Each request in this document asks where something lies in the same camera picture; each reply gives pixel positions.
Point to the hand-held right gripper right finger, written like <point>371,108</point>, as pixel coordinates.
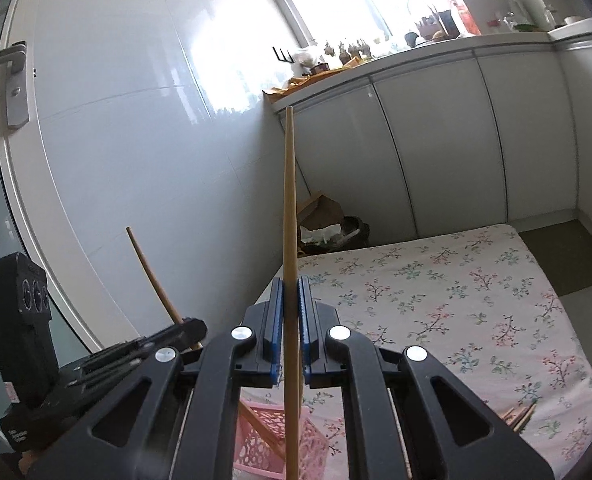
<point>305,325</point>

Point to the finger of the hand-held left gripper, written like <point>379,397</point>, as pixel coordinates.
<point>188,332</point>

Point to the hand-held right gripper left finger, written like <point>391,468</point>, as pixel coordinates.
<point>276,325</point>

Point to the long wooden chopstick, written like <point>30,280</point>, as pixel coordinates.
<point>151,280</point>
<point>261,430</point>
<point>289,210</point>

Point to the pink perforated plastic basket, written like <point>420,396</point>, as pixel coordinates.
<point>311,440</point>

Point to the group of wooden chopsticks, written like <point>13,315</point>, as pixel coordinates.
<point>518,417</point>

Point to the black trash bin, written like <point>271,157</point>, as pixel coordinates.
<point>358,232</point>

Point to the floral tablecloth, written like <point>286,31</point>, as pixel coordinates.
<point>450,310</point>

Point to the white kitchen cabinets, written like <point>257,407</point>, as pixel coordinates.
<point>425,135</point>

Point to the dark floor mat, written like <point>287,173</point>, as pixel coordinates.
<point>565,255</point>

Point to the white bowl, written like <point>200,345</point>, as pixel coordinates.
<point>573,21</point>

